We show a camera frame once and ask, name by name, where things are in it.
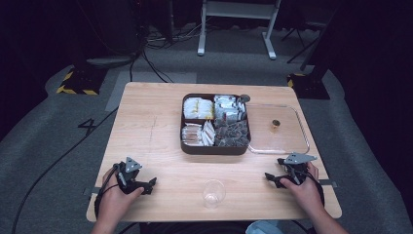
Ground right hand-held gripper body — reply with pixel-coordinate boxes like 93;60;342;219
277;152;319;186

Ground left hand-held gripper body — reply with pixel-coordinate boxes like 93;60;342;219
115;156;146;196

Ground person's right hand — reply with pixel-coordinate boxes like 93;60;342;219
280;161;325;216

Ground person's left hand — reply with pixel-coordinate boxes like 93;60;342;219
96;167;145;226

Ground grey tape strip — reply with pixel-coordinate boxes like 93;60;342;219
319;178;339;188
83;186;102;197

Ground clear lid with brown knob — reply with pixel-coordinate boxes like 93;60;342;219
244;102;311;156

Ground person's light blue pants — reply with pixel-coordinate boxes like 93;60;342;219
245;219;288;234

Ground dark brown compartment box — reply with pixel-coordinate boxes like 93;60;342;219
179;93;251;156

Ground pile of dark grey packets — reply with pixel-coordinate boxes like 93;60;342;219
213;119;250;148

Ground row of brown stick sachets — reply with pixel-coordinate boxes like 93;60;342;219
181;123;205;146

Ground clear plastic cup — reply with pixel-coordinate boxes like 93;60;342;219
202;178;227;210

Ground row of white sachets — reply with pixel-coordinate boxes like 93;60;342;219
201;120;216;147

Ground black yellow striped stand base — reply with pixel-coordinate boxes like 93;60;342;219
286;72;331;100
56;66;108;97

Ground pile of silver packets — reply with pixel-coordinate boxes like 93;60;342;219
213;95;246;125

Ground pile of white yellow packets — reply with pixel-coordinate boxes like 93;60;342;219
183;97;215;121

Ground black tripod stand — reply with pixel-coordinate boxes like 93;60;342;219
281;22;320;64

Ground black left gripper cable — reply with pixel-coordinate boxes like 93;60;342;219
94;163;121;219

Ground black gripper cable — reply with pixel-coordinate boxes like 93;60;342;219
305;171;326;208
94;163;121;219

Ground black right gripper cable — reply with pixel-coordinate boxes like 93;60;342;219
305;171;326;208

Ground long black floor cable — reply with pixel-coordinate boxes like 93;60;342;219
11;106;120;234

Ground white metal desk frame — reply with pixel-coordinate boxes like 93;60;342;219
197;0;282;60

